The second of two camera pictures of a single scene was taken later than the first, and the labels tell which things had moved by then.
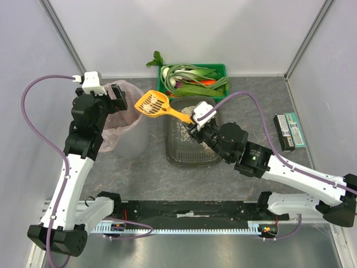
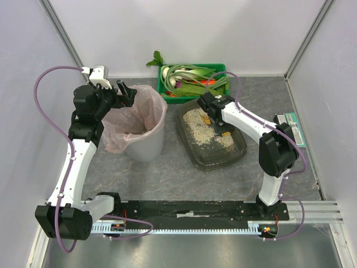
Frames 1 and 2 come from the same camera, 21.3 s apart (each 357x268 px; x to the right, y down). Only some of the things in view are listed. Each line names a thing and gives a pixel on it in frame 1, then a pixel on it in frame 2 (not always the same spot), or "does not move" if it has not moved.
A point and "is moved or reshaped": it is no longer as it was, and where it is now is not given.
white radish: [165, 72] does not move
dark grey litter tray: [182, 148] is moved or reshaped
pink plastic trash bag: [117, 122] is moved or reshaped
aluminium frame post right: [326, 8] does not move
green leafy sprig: [157, 61] does not move
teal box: [295, 130] does not move
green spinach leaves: [188, 90] does not move
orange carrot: [208, 82] does not move
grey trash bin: [133, 139] → [148, 149]
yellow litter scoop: [154, 103] is moved or reshaped
